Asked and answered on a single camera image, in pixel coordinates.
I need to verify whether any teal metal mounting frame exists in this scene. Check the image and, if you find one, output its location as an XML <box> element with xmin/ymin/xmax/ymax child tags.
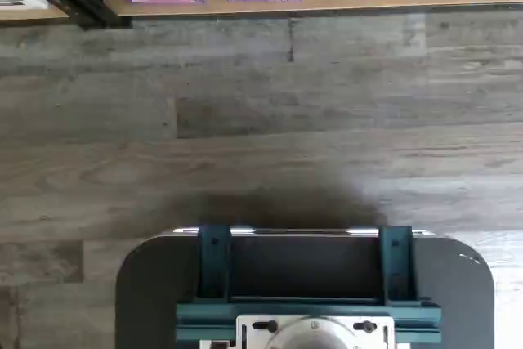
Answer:
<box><xmin>175</xmin><ymin>224</ymin><xmax>443</xmax><ymax>344</ymax></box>

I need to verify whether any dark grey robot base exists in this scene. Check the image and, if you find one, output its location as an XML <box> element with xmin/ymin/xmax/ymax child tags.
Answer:
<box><xmin>114</xmin><ymin>226</ymin><xmax>496</xmax><ymax>349</ymax></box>

